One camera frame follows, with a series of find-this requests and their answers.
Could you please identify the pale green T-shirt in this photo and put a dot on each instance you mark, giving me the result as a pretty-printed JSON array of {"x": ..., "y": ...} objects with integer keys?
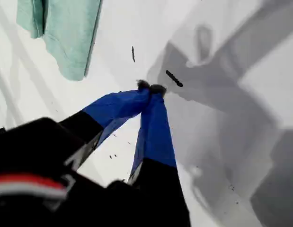
[{"x": 63, "y": 35}]

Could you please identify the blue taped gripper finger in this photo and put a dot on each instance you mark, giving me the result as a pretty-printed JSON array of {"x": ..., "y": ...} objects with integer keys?
[
  {"x": 113, "y": 106},
  {"x": 155, "y": 132}
]

